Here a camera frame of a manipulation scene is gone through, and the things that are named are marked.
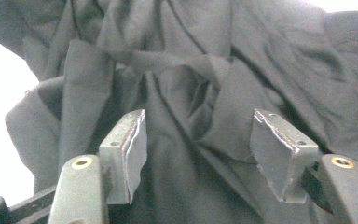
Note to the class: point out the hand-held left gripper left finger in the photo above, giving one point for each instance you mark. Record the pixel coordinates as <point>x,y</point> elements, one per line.
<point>121,165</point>

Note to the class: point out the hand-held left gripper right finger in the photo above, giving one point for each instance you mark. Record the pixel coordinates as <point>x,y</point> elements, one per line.
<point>279,158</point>

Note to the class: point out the black garment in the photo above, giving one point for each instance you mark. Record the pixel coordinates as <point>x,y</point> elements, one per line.
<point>199,77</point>

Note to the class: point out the white table cover sheet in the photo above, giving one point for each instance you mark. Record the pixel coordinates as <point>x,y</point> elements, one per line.
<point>0,93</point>

